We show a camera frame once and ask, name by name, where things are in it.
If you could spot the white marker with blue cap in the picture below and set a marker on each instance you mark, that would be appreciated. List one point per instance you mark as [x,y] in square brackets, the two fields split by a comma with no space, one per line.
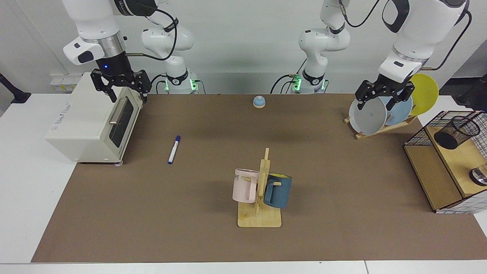
[174,150]

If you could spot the black mesh pen holder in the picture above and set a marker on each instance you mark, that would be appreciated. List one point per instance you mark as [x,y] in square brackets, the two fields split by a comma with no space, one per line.
[451,137]

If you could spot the light blue plate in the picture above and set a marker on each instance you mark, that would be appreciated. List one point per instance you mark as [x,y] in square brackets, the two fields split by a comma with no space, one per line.
[401,112]

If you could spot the grey plate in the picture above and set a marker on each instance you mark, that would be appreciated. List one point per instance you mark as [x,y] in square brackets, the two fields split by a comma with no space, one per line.
[367,118]

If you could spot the wooden plate rack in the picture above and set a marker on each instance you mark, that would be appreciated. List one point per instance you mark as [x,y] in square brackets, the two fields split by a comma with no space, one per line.
[384,129]

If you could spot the yellow plate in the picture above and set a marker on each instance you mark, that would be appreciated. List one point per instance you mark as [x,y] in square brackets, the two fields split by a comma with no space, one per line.
[424,93]

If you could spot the pale toaster oven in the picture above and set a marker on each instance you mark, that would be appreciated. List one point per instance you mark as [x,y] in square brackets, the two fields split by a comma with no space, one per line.
[83,121]

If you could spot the black stand foot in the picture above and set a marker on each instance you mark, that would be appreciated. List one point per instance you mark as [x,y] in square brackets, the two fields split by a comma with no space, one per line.
[17,96]

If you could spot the small blue round bell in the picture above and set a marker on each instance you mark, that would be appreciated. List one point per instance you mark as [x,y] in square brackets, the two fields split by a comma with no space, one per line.
[259,101]

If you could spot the glass lid with knob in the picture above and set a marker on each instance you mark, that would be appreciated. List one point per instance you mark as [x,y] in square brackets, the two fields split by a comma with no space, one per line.
[479,176]

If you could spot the dark blue cup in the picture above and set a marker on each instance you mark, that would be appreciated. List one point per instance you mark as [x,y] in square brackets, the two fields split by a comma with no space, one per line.
[281,192]

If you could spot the brown table cloth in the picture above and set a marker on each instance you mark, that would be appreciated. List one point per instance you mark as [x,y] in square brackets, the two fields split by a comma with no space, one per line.
[190,213]

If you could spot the pink cup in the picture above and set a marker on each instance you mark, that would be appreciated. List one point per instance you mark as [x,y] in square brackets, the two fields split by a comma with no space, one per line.
[243,186]

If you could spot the wooden cup stand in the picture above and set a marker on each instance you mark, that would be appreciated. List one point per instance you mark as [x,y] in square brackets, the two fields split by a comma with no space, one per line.
[260,219]

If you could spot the white wall socket strip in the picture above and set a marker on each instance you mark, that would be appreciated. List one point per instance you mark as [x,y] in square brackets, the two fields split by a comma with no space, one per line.
[62,82]

